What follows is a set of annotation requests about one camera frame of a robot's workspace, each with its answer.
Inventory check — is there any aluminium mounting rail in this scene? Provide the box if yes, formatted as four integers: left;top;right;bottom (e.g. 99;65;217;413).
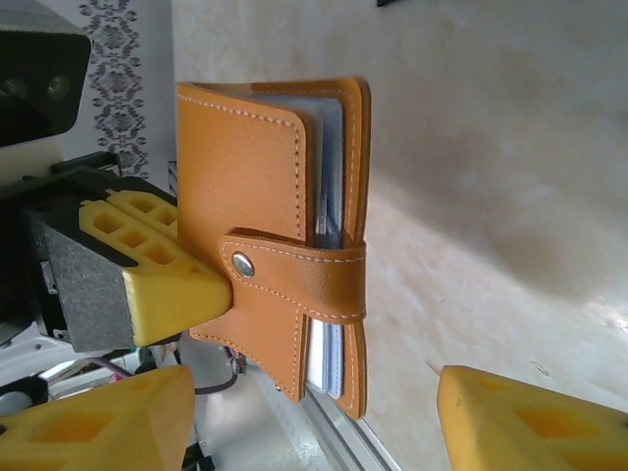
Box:
264;380;396;471

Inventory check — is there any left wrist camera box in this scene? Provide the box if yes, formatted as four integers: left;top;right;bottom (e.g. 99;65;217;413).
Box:
0;23;93;190

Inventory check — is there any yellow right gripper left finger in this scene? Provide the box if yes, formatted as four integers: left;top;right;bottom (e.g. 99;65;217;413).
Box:
0;364;196;471

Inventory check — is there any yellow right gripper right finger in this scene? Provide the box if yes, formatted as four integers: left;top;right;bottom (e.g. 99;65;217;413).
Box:
437;364;628;471

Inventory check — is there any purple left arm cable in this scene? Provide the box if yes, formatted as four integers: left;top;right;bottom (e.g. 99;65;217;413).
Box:
87;345;246;396

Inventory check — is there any orange leather card wallet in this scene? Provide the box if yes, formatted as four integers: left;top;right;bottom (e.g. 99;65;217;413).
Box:
175;76;373;422

